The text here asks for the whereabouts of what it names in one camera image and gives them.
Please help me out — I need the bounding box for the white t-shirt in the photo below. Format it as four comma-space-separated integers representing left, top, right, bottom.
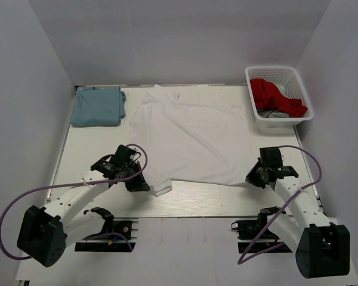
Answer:
129, 85, 253, 196

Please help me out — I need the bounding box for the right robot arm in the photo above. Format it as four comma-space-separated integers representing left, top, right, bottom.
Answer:
237, 147, 350, 279

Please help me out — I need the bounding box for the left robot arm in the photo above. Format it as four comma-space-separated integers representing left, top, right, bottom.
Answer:
17, 144, 150, 268

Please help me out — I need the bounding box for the folded light blue t-shirt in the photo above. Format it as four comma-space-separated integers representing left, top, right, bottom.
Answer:
70, 86, 126, 128

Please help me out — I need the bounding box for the red t-shirt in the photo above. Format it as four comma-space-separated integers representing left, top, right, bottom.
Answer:
249, 79, 308, 117

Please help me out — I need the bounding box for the white plastic basket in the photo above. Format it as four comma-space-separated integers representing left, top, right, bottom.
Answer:
245, 66, 314, 128

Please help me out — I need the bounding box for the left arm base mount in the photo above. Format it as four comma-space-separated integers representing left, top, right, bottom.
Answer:
74, 218, 138, 253

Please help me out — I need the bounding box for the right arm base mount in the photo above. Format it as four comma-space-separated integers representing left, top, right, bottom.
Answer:
230, 213, 292, 254

